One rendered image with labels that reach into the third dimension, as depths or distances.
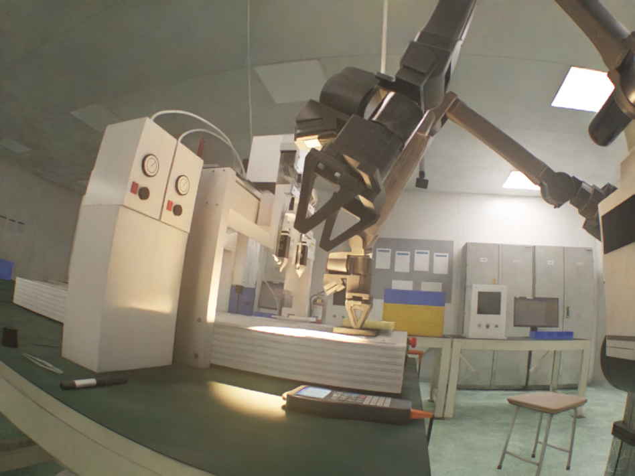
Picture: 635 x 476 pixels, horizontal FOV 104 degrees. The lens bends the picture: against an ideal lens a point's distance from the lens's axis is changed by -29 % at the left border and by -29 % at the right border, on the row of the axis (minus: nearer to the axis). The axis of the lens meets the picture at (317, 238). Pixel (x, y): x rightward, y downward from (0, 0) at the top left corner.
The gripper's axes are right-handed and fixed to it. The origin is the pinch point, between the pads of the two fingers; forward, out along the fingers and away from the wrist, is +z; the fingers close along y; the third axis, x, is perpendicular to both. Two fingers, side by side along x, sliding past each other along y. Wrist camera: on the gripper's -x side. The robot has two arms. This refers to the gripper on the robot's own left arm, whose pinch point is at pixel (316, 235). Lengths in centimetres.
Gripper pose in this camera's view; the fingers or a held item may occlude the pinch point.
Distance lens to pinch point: 40.5
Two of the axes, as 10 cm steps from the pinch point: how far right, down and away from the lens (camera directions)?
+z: -5.6, 8.2, -0.3
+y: -2.8, -2.2, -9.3
